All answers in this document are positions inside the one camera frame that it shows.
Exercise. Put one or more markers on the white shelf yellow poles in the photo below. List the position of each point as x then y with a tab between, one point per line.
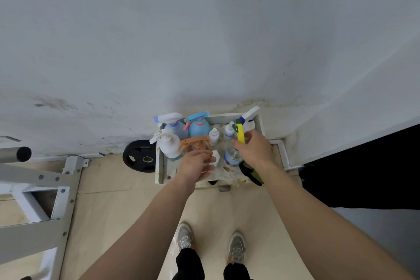
170	168

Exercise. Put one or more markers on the black weight plate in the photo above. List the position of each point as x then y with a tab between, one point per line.
136	155

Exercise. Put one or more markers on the clear bottle yellow green sprayer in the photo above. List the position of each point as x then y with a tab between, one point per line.
233	156

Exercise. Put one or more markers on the white spray bottle teal label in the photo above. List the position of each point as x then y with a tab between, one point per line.
170	148

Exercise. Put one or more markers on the person's left grey shoe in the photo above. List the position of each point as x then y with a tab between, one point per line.
185	236

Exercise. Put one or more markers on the green microfibre cloth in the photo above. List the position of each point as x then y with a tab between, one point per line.
251	173

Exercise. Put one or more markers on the person's right forearm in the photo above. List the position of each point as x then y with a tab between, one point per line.
331	230

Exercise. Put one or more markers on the white metal rack frame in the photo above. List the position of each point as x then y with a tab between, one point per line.
36	234

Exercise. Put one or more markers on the blue spray bottle pink trigger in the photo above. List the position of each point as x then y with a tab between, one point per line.
198	129

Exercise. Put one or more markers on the person's right grey shoe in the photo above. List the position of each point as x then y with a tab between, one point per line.
237	248

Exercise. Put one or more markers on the black shorts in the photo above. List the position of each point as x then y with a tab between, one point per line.
188	265

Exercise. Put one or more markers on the small white bottle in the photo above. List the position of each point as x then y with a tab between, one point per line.
215	155
229	131
214	137

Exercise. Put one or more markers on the person's right hand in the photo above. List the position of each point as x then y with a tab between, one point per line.
254	151

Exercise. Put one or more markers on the orange spray bottle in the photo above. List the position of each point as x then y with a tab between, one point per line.
193	140

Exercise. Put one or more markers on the person's left forearm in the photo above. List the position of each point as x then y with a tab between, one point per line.
137	237

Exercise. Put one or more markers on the grey bar black end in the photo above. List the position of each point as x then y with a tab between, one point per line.
13	155

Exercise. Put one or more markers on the round white bottle blue-tipped sprayer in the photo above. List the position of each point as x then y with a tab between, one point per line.
249	115

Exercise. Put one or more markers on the person's left hand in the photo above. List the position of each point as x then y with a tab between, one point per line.
193	166

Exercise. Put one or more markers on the pale blue bottle white sprayer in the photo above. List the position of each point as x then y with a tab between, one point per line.
177	127

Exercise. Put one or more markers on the person's grey shoe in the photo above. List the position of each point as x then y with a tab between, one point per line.
237	248
185	236

